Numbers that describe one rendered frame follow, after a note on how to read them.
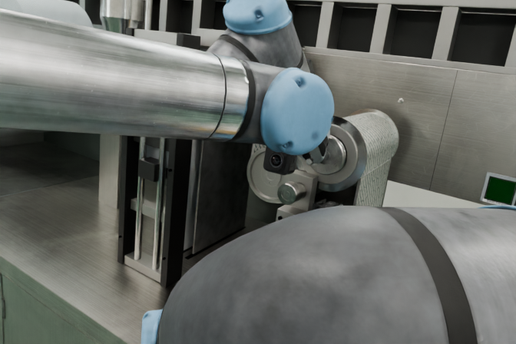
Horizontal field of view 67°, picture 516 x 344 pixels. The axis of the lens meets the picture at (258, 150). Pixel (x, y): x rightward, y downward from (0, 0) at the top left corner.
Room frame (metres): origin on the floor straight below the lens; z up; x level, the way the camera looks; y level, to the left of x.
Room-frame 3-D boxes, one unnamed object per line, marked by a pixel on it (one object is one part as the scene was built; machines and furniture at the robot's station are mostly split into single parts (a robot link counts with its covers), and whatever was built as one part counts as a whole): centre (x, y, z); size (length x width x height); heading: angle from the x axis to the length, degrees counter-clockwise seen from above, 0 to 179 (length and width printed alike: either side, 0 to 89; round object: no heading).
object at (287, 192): (0.69, -0.07, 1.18); 0.04 x 0.02 x 0.04; 60
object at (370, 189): (0.82, -0.26, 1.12); 0.23 x 0.01 x 0.18; 149
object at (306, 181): (0.72, -0.09, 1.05); 0.06 x 0.05 x 0.31; 150
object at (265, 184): (0.90, -0.10, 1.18); 0.26 x 0.12 x 0.12; 150
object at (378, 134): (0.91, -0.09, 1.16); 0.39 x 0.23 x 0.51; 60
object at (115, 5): (1.19, 0.43, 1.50); 0.14 x 0.14 x 0.06
